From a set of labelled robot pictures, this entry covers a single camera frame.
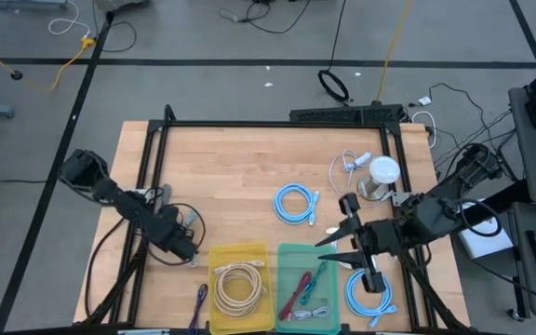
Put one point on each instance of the black perforated box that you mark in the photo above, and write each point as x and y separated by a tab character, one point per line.
342	114

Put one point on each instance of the small white adapter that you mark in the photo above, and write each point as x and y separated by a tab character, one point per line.
424	100

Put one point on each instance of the white box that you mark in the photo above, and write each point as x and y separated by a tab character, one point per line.
486	244

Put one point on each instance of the black aluminium table frame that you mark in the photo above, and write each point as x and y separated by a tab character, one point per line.
272	124

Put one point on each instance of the black stand beam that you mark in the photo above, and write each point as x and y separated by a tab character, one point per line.
512	194

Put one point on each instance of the long grey floor foot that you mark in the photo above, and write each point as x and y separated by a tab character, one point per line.
26	4

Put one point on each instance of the black caster wheel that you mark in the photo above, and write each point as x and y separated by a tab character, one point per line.
513	314

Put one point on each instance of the black floor puck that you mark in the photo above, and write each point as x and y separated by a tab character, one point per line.
16	74

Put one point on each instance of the yellow translucent plastic bin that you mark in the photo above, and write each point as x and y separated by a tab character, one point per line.
242	251

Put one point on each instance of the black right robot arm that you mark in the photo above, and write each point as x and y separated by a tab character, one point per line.
435	214

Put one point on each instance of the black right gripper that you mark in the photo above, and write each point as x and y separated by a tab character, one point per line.
382	237

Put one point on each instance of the grey metal bar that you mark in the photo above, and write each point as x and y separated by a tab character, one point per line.
142	332

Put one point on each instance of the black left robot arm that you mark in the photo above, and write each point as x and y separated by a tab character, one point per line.
124	202

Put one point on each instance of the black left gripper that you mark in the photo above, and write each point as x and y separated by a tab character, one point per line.
177	239

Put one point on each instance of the green translucent plastic bin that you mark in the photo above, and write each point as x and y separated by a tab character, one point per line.
328	298

